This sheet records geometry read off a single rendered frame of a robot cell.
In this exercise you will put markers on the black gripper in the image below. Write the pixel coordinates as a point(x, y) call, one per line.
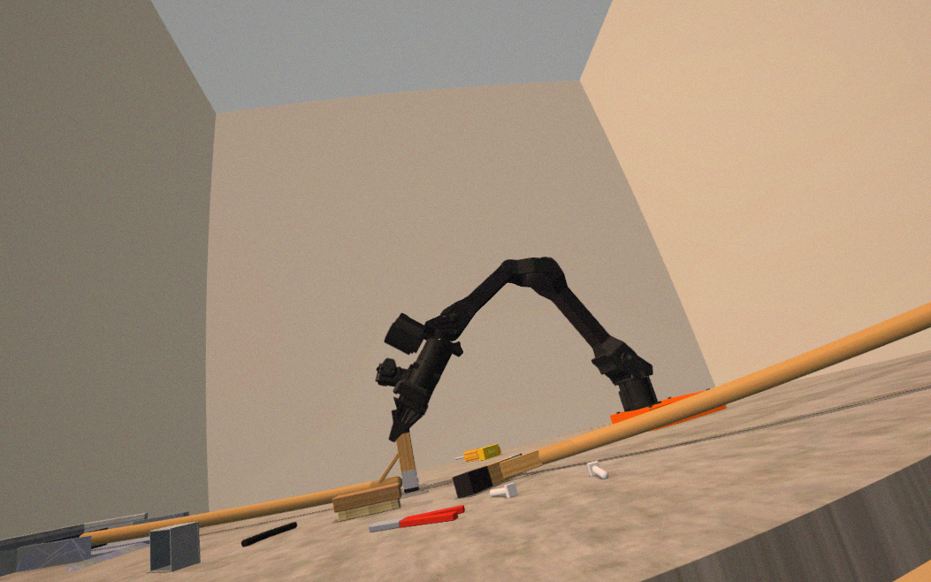
point(415, 393)

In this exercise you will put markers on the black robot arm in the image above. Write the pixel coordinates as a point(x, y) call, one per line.
point(613, 357)

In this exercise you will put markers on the orange-handled screwdriver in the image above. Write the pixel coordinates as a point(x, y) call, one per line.
point(469, 456)

